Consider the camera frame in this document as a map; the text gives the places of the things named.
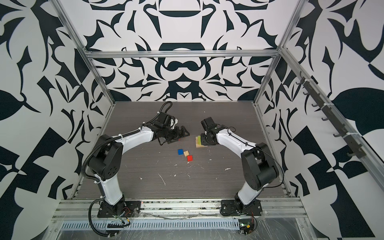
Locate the natural wood block 31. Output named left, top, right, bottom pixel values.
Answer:
left=196, top=144, right=208, bottom=148

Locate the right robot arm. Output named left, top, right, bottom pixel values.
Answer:
left=200, top=117, right=283, bottom=213

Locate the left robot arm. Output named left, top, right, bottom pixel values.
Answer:
left=81, top=120, right=190, bottom=210

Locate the right circuit board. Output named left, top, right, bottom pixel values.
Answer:
left=239, top=218, right=258, bottom=235

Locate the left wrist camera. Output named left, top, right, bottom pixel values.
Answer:
left=157, top=112, right=178, bottom=129

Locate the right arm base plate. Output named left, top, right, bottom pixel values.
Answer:
left=220, top=199, right=263, bottom=217

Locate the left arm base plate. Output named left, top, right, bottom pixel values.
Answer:
left=97, top=201, right=142, bottom=218

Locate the aluminium frame crossbar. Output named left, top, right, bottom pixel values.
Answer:
left=85, top=50, right=278, bottom=59

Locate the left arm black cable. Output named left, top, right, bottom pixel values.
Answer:
left=80, top=101, right=174, bottom=238

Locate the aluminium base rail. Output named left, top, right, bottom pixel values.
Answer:
left=53, top=198, right=307, bottom=220

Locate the white slotted cable duct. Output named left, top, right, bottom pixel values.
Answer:
left=59, top=218, right=241, bottom=231

